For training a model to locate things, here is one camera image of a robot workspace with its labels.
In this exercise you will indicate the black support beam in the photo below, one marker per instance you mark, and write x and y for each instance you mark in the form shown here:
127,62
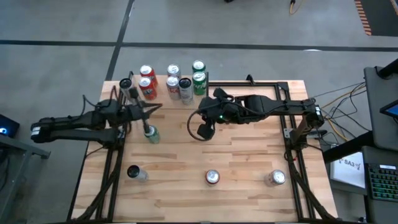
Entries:
345,150

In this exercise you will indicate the grey metal mounting plate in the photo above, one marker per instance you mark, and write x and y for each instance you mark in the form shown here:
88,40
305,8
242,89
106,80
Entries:
287,133

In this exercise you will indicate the black mat striped edge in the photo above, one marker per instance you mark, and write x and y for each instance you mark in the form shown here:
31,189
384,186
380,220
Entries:
382,18

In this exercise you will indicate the tablet with blue screen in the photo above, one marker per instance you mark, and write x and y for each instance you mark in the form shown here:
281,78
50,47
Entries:
392,109

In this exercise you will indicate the black aluminium table frame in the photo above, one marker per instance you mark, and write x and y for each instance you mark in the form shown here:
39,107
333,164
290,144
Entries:
242,84

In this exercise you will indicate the black device blue light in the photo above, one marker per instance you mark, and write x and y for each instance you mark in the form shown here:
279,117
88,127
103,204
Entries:
7,127

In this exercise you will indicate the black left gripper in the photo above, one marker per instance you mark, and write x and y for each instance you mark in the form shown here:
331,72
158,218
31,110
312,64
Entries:
138,110

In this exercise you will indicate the white paper sign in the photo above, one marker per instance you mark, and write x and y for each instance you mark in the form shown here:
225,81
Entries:
348,169

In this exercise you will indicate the white Celsius can black lid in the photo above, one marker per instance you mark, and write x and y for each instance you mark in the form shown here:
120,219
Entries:
125,83

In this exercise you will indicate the wooden shelf board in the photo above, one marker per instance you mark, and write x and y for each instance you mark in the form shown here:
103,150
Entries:
161,104

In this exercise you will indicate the white Celsius Arctic Vibe can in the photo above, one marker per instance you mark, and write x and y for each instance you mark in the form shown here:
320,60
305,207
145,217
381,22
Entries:
185,83

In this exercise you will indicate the grey metal side table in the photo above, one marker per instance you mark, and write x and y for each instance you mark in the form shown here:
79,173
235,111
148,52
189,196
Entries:
28,149

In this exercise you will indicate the grey equipment cart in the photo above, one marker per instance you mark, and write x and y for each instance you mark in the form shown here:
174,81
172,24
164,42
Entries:
377,102

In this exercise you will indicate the green Sprite can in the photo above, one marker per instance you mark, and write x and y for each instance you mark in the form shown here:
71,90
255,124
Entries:
154,137
198,65
199,77

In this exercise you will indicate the silver Diet Coke can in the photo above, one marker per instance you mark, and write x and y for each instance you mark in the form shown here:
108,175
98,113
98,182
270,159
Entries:
173,69

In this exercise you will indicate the silver white can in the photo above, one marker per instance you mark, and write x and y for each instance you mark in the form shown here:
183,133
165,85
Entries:
276,177

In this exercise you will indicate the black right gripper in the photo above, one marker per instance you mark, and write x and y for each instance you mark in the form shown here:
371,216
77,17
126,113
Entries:
217,110

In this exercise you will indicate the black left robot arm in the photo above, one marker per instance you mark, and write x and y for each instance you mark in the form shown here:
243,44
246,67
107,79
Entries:
77,124

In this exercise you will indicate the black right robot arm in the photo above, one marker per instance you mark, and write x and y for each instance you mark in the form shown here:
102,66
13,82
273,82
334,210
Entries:
280,107

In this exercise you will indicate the slim can black lid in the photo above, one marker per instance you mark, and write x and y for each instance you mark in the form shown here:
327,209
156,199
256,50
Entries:
133,171

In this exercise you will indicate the pink silver can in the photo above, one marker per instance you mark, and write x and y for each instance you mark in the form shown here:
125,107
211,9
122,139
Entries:
172,82

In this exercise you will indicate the red Fanta can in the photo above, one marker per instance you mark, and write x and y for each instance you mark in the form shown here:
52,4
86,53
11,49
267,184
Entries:
212,176
145,82
145,70

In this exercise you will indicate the keyboard with blue keys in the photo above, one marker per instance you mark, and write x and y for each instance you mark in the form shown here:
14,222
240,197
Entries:
384,183

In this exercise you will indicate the wooden shelf with black frame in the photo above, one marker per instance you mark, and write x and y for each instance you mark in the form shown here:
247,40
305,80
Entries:
207,102

